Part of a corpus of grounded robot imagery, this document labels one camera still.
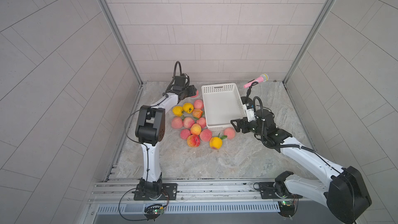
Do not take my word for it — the white perforated plastic basket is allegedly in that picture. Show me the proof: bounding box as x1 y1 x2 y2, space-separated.
201 83 246 131

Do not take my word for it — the yellow peach with leaf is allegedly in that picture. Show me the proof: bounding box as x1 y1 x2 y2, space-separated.
209 133 227 150

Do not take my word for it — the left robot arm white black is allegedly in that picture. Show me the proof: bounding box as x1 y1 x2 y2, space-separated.
130 61 197 200

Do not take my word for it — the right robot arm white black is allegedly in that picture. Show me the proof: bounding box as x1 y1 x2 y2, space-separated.
231 96 372 224

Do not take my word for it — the pink peach beside basket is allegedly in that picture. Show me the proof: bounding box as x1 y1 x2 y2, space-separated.
197 117 207 129

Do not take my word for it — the orange wrinkled peach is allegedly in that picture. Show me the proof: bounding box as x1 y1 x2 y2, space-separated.
192 109 204 119

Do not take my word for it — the pink peach left row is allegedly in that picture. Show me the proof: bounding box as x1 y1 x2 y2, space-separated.
171 117 183 129

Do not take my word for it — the orange pink peach centre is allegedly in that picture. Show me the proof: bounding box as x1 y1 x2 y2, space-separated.
190 123 202 135

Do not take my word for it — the dark pink peach lower left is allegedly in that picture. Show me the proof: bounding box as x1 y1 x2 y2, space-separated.
180 129 191 140

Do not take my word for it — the red orange peach bottom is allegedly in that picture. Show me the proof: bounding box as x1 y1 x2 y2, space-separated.
187 134 201 147

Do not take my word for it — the pink toy microphone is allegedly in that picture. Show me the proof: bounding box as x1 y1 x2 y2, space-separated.
244 74 269 89

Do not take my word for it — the right circuit board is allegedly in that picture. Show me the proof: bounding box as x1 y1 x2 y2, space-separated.
278 200 297 219

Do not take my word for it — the white ventilation grille strip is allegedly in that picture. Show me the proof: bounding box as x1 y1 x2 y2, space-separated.
97 202 280 215

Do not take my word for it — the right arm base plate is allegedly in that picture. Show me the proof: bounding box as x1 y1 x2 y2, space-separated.
253 181 303 200

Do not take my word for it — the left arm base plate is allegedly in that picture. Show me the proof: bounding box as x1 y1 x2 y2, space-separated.
133 180 178 201

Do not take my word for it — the left circuit board with cable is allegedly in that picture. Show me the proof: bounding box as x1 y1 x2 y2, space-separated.
118 188 170 222

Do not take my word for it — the aluminium mounting rail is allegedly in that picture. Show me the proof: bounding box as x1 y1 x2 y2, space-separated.
88 178 346 204

